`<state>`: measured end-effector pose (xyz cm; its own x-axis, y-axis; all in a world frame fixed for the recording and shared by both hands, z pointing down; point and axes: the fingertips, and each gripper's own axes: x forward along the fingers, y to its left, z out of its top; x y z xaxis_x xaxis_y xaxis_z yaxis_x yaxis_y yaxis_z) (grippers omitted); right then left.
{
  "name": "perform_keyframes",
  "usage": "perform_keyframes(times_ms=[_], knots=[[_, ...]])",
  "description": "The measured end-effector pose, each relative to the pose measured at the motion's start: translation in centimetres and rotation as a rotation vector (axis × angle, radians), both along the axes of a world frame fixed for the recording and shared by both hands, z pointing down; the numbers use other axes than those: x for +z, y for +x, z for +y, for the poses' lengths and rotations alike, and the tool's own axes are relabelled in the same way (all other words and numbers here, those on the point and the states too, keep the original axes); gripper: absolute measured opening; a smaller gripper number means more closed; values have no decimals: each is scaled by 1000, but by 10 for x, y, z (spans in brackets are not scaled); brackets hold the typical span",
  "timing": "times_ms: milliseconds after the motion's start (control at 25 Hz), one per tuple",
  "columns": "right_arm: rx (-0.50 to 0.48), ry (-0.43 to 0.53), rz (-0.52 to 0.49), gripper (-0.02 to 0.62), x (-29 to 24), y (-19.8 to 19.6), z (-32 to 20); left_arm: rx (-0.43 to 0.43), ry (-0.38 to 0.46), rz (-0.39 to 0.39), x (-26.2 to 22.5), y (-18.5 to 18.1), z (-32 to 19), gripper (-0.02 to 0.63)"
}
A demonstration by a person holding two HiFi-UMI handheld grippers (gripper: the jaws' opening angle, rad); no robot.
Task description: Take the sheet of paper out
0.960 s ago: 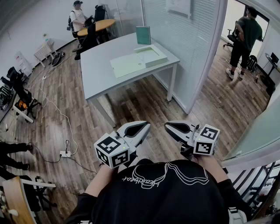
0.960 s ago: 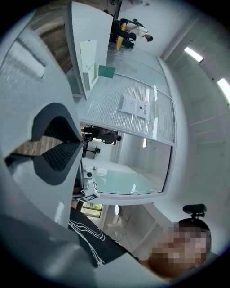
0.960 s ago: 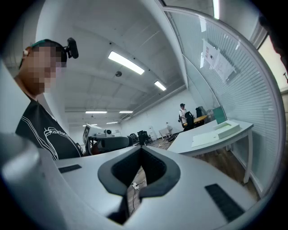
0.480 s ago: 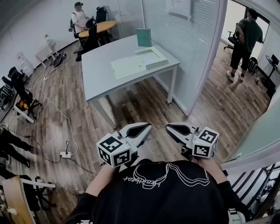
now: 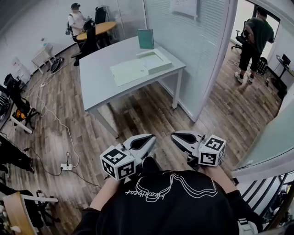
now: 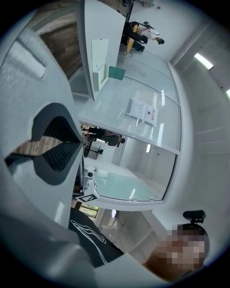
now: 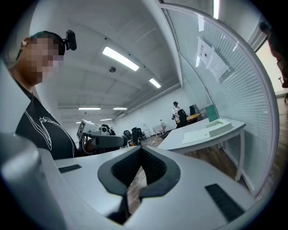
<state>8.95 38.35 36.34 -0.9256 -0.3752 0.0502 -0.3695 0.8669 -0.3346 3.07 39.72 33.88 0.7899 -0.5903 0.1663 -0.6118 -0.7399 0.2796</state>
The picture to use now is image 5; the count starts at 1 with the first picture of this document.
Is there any black desk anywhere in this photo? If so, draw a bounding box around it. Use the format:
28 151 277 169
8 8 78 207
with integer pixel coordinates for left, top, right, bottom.
275 54 294 80

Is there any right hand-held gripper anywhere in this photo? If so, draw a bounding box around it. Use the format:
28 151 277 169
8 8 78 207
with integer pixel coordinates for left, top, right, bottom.
170 130 227 168

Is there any grey rectangular table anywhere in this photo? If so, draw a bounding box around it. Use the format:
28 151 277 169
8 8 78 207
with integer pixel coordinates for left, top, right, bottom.
79 35 187 139

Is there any orange object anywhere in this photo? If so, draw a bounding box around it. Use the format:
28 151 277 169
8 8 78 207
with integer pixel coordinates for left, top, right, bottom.
14 110 26 122

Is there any green book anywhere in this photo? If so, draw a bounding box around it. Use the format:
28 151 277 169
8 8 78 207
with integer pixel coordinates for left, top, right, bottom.
137 29 155 50

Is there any black cable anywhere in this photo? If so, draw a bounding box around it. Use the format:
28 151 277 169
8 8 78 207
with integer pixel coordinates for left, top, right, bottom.
23 146 102 189

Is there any white desk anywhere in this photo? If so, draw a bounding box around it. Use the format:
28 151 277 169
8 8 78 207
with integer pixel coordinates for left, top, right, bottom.
0 97 34 135

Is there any black stair railing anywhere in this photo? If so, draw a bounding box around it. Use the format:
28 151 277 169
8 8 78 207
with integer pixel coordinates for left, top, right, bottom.
238 171 294 231

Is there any person's left forearm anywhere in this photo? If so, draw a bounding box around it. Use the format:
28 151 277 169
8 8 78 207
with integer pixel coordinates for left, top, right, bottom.
89 176 120 212

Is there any white cable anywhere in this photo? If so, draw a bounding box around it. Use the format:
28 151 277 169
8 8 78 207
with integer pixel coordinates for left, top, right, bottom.
36 77 80 168

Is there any black round floor stand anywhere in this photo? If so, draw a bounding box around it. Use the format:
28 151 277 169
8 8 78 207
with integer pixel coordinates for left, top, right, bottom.
50 57 65 74

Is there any person's black shoe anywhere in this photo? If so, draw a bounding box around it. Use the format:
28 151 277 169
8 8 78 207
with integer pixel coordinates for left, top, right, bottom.
141 156 161 173

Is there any person's right forearm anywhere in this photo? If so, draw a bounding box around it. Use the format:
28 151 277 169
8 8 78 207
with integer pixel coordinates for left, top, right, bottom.
202 165 237 194

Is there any round wooden table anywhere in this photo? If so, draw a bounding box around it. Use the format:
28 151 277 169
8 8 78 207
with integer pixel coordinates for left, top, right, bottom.
76 21 117 48

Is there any white slatted side table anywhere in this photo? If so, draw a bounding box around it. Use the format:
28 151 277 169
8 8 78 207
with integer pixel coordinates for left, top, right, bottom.
31 42 57 74

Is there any white wall poster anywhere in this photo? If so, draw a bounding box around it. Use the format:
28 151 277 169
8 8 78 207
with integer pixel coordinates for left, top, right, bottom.
171 0 200 21

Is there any black laptop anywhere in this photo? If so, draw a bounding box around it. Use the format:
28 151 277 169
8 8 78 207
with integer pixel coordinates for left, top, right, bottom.
281 53 292 66

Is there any person's black printed shirt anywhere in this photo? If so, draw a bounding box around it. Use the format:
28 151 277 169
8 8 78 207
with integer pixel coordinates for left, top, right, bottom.
73 169 264 235

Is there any frosted glass partition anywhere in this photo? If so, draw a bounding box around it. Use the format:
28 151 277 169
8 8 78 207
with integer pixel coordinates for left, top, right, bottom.
116 0 238 123

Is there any black backpack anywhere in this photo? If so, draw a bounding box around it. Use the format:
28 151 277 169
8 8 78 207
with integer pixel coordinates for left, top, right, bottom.
256 56 269 76

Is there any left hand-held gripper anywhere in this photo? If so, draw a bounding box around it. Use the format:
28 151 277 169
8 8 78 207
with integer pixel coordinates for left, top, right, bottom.
100 134 157 182

